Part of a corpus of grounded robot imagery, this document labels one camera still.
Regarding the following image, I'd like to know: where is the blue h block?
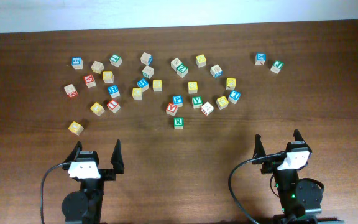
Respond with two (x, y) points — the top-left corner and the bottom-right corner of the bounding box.
(137, 78), (149, 92)
(108, 85), (121, 98)

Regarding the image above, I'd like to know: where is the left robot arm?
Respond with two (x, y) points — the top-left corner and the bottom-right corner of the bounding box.
(62, 141), (124, 224)

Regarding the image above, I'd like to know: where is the natural block green edge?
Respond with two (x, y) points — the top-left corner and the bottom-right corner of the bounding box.
(142, 65), (154, 79)

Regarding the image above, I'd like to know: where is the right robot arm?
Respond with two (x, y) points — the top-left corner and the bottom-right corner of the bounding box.
(252, 129), (324, 223)

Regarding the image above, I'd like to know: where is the blue H block centre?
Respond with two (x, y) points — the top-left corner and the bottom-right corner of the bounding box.
(137, 78), (149, 92)

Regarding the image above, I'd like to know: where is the blue P block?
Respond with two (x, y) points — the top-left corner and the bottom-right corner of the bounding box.
(172, 95), (183, 107)

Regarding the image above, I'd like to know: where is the yellow block centre left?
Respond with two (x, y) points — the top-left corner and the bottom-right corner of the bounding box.
(132, 88), (143, 100)

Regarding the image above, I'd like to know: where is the red A block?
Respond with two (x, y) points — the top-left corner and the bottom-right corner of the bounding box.
(83, 75), (96, 88)

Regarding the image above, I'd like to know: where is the white red-edge block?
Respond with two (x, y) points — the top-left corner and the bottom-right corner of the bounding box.
(201, 102), (214, 116)

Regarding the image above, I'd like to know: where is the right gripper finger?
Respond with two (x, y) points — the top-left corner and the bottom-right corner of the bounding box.
(252, 134), (266, 164)
(293, 129), (304, 142)

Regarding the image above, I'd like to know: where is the yellow S block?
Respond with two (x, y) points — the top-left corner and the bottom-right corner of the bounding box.
(188, 81), (198, 94)
(152, 80), (162, 92)

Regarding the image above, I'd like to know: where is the natural wood yellow-edge block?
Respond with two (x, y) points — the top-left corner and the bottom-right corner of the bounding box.
(91, 61), (104, 74)

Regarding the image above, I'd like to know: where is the yellow block top centre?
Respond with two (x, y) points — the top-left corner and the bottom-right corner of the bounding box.
(196, 54), (207, 68)

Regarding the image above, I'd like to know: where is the green J block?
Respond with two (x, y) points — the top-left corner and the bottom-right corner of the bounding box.
(270, 60), (284, 74)

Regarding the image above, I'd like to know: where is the yellow block upper left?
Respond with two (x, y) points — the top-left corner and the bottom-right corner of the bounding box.
(102, 71), (114, 83)

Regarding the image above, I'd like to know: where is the blue H block left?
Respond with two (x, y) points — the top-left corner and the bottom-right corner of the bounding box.
(108, 85), (121, 98)

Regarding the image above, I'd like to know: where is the natural block red edge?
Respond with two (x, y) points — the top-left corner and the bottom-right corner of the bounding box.
(64, 84), (78, 98)

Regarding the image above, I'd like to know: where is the yellow block lower right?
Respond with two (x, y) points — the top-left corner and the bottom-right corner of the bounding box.
(216, 96), (229, 110)

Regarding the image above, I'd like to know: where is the natural block engraved top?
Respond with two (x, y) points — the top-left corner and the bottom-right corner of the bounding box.
(170, 58), (182, 71)

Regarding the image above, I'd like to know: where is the red I block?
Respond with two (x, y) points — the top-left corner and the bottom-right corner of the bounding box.
(107, 100), (121, 113)

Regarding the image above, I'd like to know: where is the green R block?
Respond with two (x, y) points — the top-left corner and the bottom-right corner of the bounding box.
(173, 117), (184, 129)

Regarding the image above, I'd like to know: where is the natural block blue side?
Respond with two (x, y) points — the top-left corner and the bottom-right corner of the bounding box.
(210, 64), (223, 78)

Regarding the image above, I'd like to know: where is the blue block far left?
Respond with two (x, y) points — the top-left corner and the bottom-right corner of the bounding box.
(71, 57), (84, 70)

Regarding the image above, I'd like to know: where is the blue I block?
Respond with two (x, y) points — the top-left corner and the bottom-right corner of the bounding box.
(228, 90), (241, 104)

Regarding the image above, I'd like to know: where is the green V block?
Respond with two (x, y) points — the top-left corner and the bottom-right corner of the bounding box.
(191, 96), (203, 109)

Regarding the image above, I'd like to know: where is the yellow block lower left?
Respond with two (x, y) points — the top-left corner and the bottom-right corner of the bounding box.
(90, 102), (105, 116)

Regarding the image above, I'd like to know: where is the green L block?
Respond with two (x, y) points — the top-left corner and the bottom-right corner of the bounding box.
(109, 54), (122, 67)

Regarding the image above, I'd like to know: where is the green Z block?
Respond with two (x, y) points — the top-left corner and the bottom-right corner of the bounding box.
(176, 63), (188, 78)

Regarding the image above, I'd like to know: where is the yellow block bottom left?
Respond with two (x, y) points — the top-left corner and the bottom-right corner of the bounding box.
(68, 121), (84, 136)

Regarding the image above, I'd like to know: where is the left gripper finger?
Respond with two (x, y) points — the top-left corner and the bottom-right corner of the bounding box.
(64, 141), (82, 163)
(110, 139), (125, 174)

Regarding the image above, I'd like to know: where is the red V block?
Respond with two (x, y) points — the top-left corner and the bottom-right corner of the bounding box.
(166, 103), (178, 116)

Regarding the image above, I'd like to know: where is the natural block blue edge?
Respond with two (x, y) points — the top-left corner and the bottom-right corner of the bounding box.
(140, 52), (153, 65)

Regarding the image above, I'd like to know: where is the blue X block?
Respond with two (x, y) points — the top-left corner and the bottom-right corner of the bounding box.
(254, 52), (267, 65)

